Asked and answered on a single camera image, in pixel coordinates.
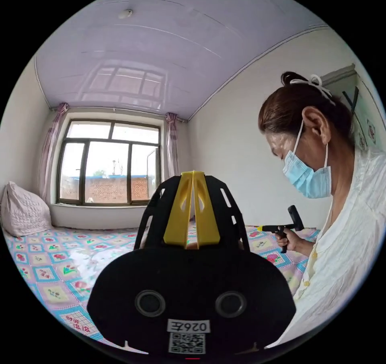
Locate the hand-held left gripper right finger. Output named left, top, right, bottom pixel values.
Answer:
left=193, top=171, right=220, bottom=248

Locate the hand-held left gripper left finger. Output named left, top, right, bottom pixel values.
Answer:
left=162, top=171, right=194, bottom=247

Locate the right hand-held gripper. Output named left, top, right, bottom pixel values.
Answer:
left=257, top=224, right=292, bottom=254

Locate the person's right forearm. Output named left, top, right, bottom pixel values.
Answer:
left=297, top=239, right=314, bottom=258

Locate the person's right hand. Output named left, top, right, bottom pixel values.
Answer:
left=275, top=228, right=303, bottom=253

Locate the pink curtain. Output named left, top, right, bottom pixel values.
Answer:
left=165, top=112, right=179, bottom=178
left=38, top=102, right=69, bottom=202

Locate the person's body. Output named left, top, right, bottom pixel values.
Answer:
left=258, top=71, right=386, bottom=351

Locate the window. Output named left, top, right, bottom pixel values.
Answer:
left=56, top=119, right=161, bottom=206

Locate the bed with printed sheet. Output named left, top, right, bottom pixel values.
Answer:
left=2, top=224, right=321, bottom=345

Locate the pale quilted pillow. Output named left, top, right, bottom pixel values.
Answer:
left=1, top=181, right=53, bottom=237

